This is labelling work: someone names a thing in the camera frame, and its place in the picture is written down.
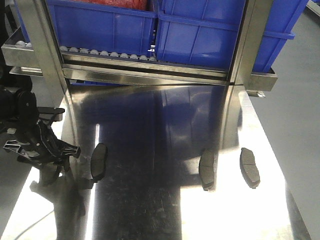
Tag left blue plastic bin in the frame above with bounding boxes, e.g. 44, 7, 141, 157
14, 0, 158, 57

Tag stainless steel roller rack frame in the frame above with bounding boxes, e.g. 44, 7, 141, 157
1, 0, 278, 97

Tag blue plastic bin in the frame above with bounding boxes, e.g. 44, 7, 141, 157
155, 0, 308, 73
14, 0, 158, 57

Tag right blue plastic bin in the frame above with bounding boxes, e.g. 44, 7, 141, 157
155, 0, 308, 73

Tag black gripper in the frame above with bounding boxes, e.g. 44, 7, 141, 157
0, 86, 81, 172

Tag grey brake pad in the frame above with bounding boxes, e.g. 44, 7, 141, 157
198, 149, 215, 191
239, 147, 261, 189
38, 164, 62, 187
90, 143, 108, 183

